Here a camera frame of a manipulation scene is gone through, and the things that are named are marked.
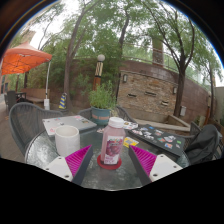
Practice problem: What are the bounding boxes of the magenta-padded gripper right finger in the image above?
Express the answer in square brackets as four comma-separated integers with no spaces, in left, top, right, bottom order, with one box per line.
[128,144,184,187]

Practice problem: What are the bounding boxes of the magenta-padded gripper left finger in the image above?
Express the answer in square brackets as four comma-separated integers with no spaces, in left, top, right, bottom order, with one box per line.
[43,144,94,187]

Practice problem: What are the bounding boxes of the pink juice bottle white cap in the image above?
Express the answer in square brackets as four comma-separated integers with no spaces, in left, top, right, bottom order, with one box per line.
[100,116,127,166]

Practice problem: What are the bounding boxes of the white cup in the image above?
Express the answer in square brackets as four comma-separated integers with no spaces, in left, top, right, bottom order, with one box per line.
[54,125,81,158]

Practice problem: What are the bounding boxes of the yellow card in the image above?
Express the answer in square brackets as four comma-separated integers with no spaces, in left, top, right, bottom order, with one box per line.
[123,136,140,149]

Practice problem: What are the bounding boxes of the black laptop with stickers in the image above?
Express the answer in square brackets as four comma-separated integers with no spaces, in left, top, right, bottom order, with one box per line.
[130,124,186,157]

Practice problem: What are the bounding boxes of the flat round red coaster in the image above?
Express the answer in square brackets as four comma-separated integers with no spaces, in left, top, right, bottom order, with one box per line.
[96,154,123,171]

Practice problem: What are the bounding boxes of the white sticker sheet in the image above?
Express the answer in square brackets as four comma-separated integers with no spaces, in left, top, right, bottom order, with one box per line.
[122,120,139,131]

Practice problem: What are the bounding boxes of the silver laptop with stickers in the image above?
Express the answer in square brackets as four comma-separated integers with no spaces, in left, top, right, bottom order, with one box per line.
[42,114,98,137]

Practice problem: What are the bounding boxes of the grey woven chair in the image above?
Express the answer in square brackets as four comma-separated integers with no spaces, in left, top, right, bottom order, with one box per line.
[78,105,138,125]
[8,101,65,156]
[183,121,224,164]

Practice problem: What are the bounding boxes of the black backpack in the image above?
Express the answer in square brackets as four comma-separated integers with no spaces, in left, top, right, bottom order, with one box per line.
[184,124,221,164]

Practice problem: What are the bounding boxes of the blue yellow striped cone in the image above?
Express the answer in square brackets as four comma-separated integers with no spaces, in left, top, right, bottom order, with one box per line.
[58,92,68,110]

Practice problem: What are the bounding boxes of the green plant in teal pot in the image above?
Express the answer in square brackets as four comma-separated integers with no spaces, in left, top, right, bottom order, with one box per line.
[88,81,117,127]

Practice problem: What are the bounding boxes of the orange canopy tent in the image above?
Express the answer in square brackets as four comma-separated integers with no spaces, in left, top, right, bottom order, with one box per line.
[0,41,53,76]

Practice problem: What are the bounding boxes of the lamp post with globe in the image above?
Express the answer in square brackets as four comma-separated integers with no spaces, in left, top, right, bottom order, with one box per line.
[92,54,107,92]

